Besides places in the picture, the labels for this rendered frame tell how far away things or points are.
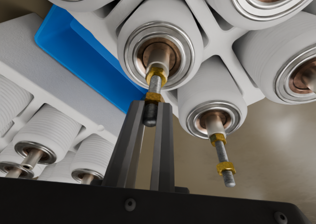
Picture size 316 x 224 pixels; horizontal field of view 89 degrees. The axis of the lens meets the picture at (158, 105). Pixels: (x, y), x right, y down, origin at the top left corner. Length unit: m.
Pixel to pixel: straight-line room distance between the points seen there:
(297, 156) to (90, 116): 0.83
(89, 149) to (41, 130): 0.11
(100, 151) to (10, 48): 0.26
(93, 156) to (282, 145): 0.70
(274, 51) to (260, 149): 0.62
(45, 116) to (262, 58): 0.38
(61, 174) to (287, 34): 0.51
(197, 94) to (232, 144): 0.54
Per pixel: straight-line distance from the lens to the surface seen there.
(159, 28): 0.17
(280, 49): 0.22
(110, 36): 0.26
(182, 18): 0.17
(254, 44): 0.26
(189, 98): 0.22
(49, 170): 0.63
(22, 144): 0.39
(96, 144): 0.42
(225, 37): 0.26
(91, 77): 0.41
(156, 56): 0.16
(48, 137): 0.37
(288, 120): 0.71
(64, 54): 0.41
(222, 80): 0.24
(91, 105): 0.41
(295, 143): 0.83
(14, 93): 0.40
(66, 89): 0.40
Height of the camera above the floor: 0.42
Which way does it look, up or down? 50 degrees down
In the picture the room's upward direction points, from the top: 174 degrees counter-clockwise
